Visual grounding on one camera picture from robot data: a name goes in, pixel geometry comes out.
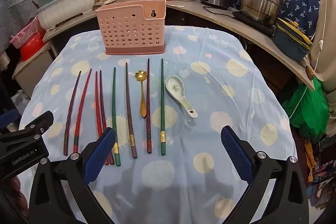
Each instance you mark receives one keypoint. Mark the dark wooden stick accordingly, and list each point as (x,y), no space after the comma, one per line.
(36,4)

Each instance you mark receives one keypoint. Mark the brown chopstick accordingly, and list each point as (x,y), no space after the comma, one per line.
(129,113)

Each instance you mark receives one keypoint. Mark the green plastic bag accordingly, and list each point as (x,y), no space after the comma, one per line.
(307,108)

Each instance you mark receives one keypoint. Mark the red chopstick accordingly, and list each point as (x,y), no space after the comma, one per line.
(97,103)
(76,142)

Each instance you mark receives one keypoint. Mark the light blue printed tablecloth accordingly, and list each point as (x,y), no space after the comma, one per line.
(197,134)

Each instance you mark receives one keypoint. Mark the white ceramic soup spoon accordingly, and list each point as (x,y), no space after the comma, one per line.
(174,86)

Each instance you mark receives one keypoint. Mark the beige curtain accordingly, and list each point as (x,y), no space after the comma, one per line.
(324,16)

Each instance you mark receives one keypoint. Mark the pink plastic basket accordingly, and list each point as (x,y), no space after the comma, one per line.
(23,36)

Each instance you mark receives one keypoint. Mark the black induction cooker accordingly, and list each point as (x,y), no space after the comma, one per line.
(249,20)

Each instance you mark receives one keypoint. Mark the green chopstick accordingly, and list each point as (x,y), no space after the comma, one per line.
(114,108)
(162,113)

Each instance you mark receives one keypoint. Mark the white and teal dish drainer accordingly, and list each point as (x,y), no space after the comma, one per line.
(65,8)

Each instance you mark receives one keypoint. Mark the gold flower spoon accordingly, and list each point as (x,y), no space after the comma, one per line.
(143,108)

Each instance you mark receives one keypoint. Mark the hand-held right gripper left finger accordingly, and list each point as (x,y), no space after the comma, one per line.
(98,157)

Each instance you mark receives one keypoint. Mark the pink perforated utensil holder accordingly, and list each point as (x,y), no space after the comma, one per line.
(131,29)

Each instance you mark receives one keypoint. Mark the curved wooden counter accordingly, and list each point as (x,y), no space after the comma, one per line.
(262,40)

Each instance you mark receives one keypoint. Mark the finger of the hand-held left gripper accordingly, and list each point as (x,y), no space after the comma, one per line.
(39,123)
(8,116)

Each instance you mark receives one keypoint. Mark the red plastic basin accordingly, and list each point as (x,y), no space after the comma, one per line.
(31,48)

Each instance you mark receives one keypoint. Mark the dark maroon chopstick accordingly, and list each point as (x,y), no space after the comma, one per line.
(148,113)
(101,103)
(65,145)

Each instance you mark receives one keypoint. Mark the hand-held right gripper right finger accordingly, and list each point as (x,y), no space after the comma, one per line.
(237,153)

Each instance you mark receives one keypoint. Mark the person's left hand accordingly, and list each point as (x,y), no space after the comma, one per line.
(19,195)

